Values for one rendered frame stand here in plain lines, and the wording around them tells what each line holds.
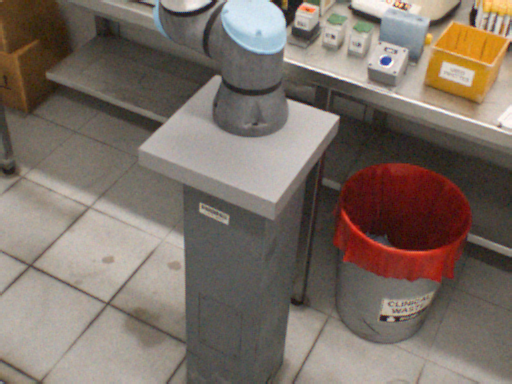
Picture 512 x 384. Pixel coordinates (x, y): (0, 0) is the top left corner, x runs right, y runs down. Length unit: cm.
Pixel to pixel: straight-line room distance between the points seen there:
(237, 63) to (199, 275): 58
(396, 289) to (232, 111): 84
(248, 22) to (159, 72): 144
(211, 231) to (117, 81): 121
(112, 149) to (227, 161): 149
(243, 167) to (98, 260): 116
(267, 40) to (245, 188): 26
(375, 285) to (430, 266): 17
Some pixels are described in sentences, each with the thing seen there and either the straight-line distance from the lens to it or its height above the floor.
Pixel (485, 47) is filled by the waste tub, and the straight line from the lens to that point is 172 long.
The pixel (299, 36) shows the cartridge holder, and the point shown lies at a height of 89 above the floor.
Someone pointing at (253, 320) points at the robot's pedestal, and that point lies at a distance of 171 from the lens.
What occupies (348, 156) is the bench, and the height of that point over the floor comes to 27.
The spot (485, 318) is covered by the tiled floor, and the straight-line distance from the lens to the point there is 238.
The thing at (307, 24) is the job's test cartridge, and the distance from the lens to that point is 172.
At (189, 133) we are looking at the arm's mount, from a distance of 139.
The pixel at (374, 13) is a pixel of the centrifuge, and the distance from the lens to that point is 185.
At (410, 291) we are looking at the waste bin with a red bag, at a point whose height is 27.
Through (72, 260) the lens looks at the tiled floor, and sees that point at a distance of 241.
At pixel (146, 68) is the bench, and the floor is 27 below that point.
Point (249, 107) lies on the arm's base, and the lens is 135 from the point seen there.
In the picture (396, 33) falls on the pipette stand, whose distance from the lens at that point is 171.
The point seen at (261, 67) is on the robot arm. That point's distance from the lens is 131.
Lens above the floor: 179
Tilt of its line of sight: 40 degrees down
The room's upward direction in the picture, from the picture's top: 3 degrees clockwise
